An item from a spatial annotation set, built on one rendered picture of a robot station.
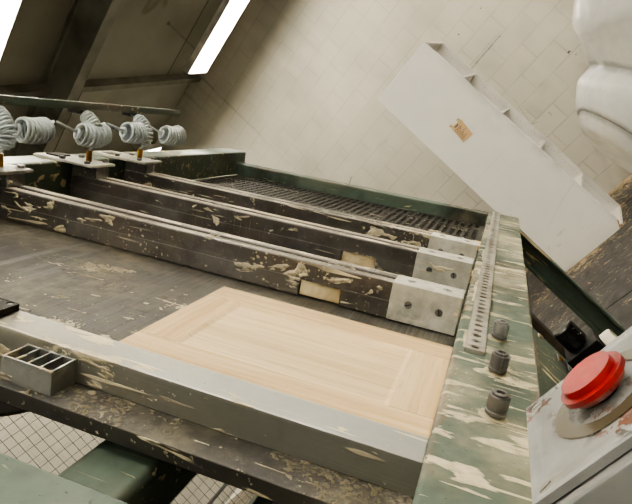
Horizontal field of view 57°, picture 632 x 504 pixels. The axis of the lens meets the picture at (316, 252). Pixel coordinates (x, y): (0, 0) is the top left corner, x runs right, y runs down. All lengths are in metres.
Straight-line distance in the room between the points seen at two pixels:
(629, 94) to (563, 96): 5.57
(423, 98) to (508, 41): 1.53
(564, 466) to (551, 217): 4.57
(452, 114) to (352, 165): 2.10
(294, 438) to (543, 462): 0.33
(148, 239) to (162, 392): 0.60
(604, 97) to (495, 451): 0.35
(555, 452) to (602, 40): 0.36
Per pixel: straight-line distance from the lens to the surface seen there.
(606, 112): 0.58
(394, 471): 0.61
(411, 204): 2.43
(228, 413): 0.65
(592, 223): 4.88
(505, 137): 4.79
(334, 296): 1.09
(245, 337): 0.85
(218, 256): 1.16
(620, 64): 0.58
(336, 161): 6.74
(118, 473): 0.66
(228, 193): 1.72
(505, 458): 0.63
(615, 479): 0.31
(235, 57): 7.22
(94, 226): 1.31
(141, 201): 1.59
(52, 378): 0.71
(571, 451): 0.33
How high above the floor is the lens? 1.06
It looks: 5 degrees up
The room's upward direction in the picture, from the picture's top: 45 degrees counter-clockwise
